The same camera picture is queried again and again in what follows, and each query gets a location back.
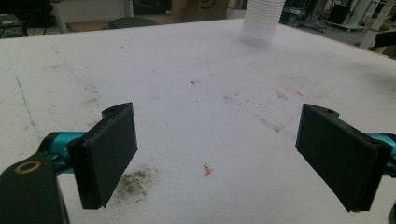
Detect small pink scrap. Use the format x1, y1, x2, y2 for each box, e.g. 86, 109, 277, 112
202, 163, 214, 178

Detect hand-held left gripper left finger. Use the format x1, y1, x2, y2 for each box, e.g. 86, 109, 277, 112
67, 102, 139, 210

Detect stack of white paper cups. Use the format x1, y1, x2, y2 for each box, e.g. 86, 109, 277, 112
239, 0, 287, 48

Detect white table leg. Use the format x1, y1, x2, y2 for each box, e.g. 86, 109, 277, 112
50, 0, 69, 35

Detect round dark stool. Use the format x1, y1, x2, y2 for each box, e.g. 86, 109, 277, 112
106, 17, 161, 31

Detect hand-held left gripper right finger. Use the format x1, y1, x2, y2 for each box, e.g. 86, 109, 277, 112
295, 103, 393, 213

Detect brown cardboard box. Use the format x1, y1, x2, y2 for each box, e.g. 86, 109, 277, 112
171, 0, 231, 22

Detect white metal stand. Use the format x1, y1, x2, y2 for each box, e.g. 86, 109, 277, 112
359, 0, 396, 50

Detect black cables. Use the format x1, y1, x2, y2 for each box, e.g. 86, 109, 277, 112
0, 13, 52, 38

